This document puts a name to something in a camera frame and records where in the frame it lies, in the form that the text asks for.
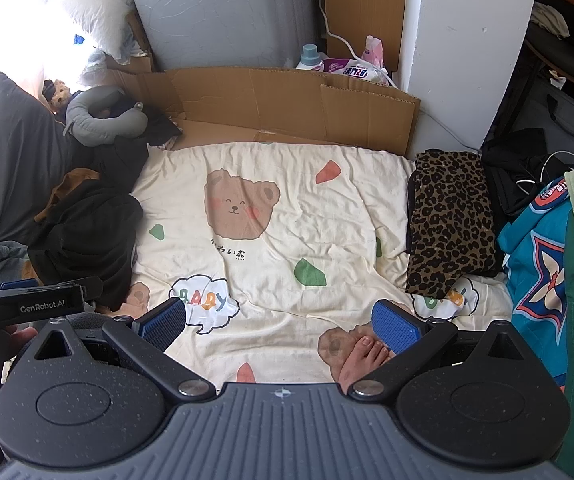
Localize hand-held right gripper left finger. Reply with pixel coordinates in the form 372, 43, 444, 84
14, 297, 218, 404

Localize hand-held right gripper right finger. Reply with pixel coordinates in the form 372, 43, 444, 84
346, 298, 544, 402

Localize black shorts bear print panels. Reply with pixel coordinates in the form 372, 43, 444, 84
27, 180, 144, 311

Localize person's left hand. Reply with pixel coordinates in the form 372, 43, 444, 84
0, 326, 39, 408

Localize grey blue garment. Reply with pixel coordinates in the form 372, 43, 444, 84
0, 242, 30, 286

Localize person's foot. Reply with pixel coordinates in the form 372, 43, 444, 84
339, 335, 393, 391

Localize dark grey pillow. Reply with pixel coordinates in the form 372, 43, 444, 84
0, 72, 98, 256

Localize leopard print garment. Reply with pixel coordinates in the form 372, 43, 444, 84
405, 150, 498, 297

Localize brown garment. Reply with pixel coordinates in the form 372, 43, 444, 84
47, 167, 100, 211

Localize teal printed garment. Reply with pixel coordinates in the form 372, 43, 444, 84
498, 175, 574, 386

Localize cream bear print blanket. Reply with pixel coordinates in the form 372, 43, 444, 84
112, 142, 518, 396

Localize black garment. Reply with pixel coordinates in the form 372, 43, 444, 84
92, 110, 183, 196

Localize grey neck pillow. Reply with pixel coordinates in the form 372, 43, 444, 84
63, 86, 149, 147

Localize black bag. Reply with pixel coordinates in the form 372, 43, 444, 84
482, 130, 568, 216

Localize small brown plush toy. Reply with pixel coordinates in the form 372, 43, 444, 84
42, 79, 72, 111

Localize folded cardboard sheet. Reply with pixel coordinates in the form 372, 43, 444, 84
100, 66, 422, 158

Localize grey storage bag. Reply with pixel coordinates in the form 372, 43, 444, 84
512, 82, 574, 161

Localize pink packet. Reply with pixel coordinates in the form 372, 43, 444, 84
362, 35, 385, 68

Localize white detergent bottle teal cap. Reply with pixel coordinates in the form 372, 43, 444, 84
295, 44, 324, 71

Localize white duvet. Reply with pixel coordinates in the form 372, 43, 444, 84
52, 0, 138, 61

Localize grey washing machine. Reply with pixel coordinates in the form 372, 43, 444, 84
120, 0, 328, 72

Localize round black chair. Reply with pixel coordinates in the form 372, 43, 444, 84
524, 25, 574, 96

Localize upright cardboard panel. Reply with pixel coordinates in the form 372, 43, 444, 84
321, 0, 408, 73

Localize beige cloth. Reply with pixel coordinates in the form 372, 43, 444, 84
531, 2, 570, 38

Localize white charging cable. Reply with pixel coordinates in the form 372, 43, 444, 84
517, 152, 574, 186

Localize white power cable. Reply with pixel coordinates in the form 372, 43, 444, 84
314, 0, 400, 88

